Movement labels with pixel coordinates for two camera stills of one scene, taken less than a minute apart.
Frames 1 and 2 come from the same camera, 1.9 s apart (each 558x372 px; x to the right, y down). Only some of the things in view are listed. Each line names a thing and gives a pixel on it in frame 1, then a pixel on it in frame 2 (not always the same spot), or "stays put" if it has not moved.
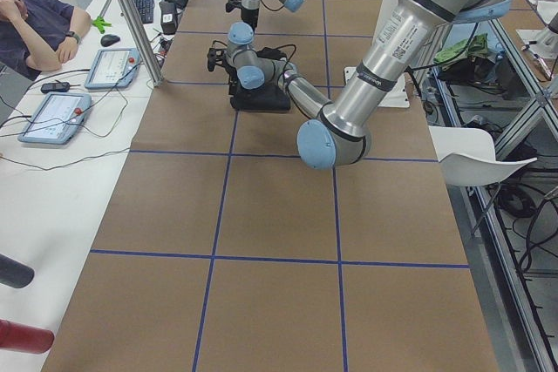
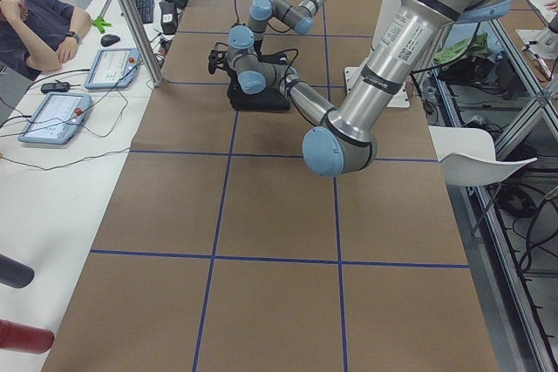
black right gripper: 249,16 -> 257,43
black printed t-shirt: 266,98 stays put
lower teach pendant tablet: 56,118 stays put
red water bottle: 24,338 stays put
